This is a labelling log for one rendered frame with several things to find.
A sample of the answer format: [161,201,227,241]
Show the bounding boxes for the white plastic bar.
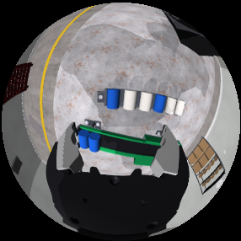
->
[174,99,185,115]
[165,97,177,115]
[139,92,153,111]
[123,90,137,110]

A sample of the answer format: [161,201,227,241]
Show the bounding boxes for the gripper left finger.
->
[46,122,84,204]

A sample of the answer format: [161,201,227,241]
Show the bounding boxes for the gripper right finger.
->
[150,125,190,211]

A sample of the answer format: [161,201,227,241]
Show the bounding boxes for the blue cylinder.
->
[107,88,121,110]
[78,130,89,149]
[88,132,100,153]
[153,94,166,113]

